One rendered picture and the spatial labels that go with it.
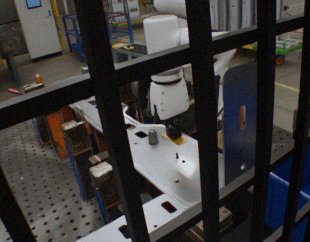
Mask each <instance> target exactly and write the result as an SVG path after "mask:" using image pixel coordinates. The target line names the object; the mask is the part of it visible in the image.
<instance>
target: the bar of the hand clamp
mask: <svg viewBox="0 0 310 242"><path fill-rule="evenodd" d="M214 75H215V88H216V115H217V114H218V99H219V92H220V78H221V77H220V75H219V74H214Z"/></svg>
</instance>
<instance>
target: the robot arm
mask: <svg viewBox="0 0 310 242"><path fill-rule="evenodd" d="M154 7H155V9H156V10H157V11H158V12H159V13H161V14H162V15H157V16H153V17H149V18H147V19H145V20H143V28H144V32H145V39H146V46H147V50H148V55H149V54H152V53H155V52H159V51H162V50H165V49H170V48H173V47H177V46H180V45H182V44H188V43H189V41H188V28H179V26H178V21H177V18H182V19H184V20H187V16H186V3H185V0H154ZM210 12H211V27H212V26H213V23H214V19H213V11H212V8H211V4H210ZM236 50H237V49H234V50H230V51H227V52H224V53H220V54H217V55H215V56H213V58H215V59H217V61H216V62H215V63H214V73H215V74H219V75H220V77H221V78H220V92H219V99H218V107H219V105H220V104H221V103H222V102H223V95H222V76H223V74H224V72H225V70H226V69H227V66H228V64H229V61H230V60H231V59H232V57H233V56H234V54H235V52H236ZM183 76H184V73H183V67H182V66H181V67H176V68H174V69H171V70H168V71H165V72H163V73H160V74H156V75H154V76H151V79H152V80H153V82H151V84H150V107H151V112H152V115H153V116H154V118H153V123H154V124H163V125H164V126H165V129H166V134H167V136H168V137H170V138H171V139H172V140H174V139H175V133H177V134H178V135H179V136H180V137H181V136H182V123H183V118H184V116H185V114H186V113H187V112H188V111H189V110H190V106H189V97H188V91H187V86H186V82H185V79H184V77H183ZM171 117H173V119H174V121H173V126H172V119H171Z"/></svg>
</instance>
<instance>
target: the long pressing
mask: <svg viewBox="0 0 310 242"><path fill-rule="evenodd" d="M89 101H96V100H95V98H94V96H93V97H91V98H90V99H88V100H82V101H79V102H77V103H74V104H71V105H69V107H70V108H72V109H73V108H74V106H75V105H77V104H78V105H79V106H80V108H82V110H83V112H84V114H85V115H84V116H85V117H86V119H87V121H88V122H89V123H90V125H92V126H93V127H94V128H95V129H96V130H98V131H99V132H101V133H102V134H103V131H102V128H101V123H100V119H99V113H98V109H97V108H96V106H97V105H91V104H90V103H89ZM122 107H123V112H124V118H125V121H126V125H127V124H131V125H132V126H134V127H135V129H132V130H128V129H126V130H127V135H128V140H129V143H130V149H131V154H132V157H133V163H134V168H135V171H137V172H138V173H139V174H140V175H141V176H142V177H144V178H145V179H146V180H147V181H149V182H150V183H151V184H152V185H153V186H154V187H155V188H156V189H158V190H159V191H161V192H162V193H163V194H167V195H169V196H170V197H171V198H173V199H174V200H175V201H176V202H177V203H178V204H180V205H181V206H182V207H184V208H185V209H186V208H188V207H190V206H192V205H194V204H195V203H197V202H199V201H200V200H201V183H200V174H199V154H198V141H197V140H196V139H193V138H191V137H190V136H188V135H187V134H183V133H182V136H184V137H186V138H187V139H188V142H186V143H184V144H182V145H179V146H178V145H176V144H174V143H173V142H172V141H170V140H168V139H167V138H165V137H163V136H162V134H164V133H166V129H165V126H164V125H163V124H143V123H140V122H138V121H137V120H135V119H133V118H132V117H130V116H128V115H127V113H128V111H129V107H128V105H126V104H125V103H123V102H122ZM151 129H154V130H155V131H156V132H157V135H158V144H156V145H150V144H149V141H148V137H144V138H140V137H139V136H137V135H136V134H138V133H140V132H143V133H145V134H146V135H147V134H148V131H149V130H151ZM135 143H137V144H135ZM176 153H178V156H179V158H175V157H176ZM182 160H185V161H186V162H185V163H182ZM218 167H219V170H218V179H219V190H220V189H221V188H222V187H223V186H222V183H223V170H222V154H221V153H219V152H218ZM176 180H178V181H179V182H175V181H176Z"/></svg>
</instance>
